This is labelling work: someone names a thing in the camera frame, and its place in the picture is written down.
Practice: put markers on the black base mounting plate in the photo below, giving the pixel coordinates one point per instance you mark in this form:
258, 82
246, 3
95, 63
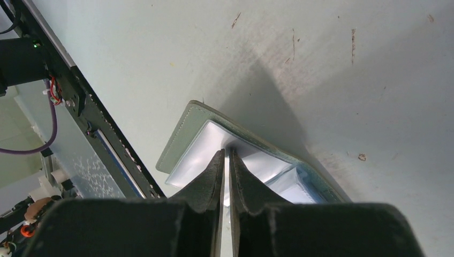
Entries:
121, 162

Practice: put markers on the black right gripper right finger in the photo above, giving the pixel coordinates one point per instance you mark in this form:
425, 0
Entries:
265, 224

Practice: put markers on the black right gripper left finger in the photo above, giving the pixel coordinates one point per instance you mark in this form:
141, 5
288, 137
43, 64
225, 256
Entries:
187, 224

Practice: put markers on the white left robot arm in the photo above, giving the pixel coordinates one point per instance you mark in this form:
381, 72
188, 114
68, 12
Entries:
23, 60

